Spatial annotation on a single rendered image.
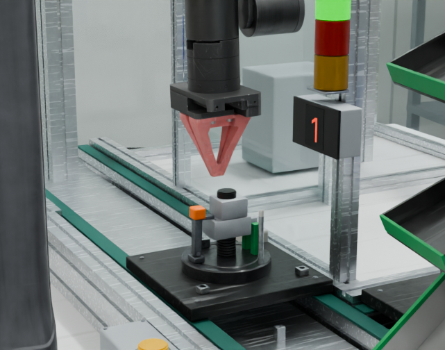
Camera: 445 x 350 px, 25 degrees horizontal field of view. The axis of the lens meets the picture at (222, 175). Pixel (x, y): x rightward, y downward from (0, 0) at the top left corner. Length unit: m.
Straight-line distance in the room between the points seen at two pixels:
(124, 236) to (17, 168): 1.32
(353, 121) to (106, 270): 0.47
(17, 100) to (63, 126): 1.67
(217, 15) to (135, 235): 0.89
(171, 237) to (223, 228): 0.36
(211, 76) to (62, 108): 1.18
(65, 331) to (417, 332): 0.69
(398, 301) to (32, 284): 0.94
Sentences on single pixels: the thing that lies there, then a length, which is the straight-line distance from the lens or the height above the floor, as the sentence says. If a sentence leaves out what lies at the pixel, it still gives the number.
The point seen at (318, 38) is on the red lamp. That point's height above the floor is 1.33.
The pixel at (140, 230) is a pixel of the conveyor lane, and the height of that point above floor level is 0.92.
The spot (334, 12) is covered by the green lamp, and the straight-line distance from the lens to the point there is 1.44.
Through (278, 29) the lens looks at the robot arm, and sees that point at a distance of 1.11.
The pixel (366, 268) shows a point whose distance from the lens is 1.90.
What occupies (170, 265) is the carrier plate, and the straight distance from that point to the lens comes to 1.59.
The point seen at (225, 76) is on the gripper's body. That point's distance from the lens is 1.08.
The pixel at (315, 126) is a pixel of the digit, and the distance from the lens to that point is 1.47.
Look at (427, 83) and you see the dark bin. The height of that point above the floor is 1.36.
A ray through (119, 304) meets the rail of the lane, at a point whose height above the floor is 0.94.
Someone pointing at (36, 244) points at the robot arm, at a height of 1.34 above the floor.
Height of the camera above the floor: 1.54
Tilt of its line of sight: 16 degrees down
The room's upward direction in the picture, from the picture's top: straight up
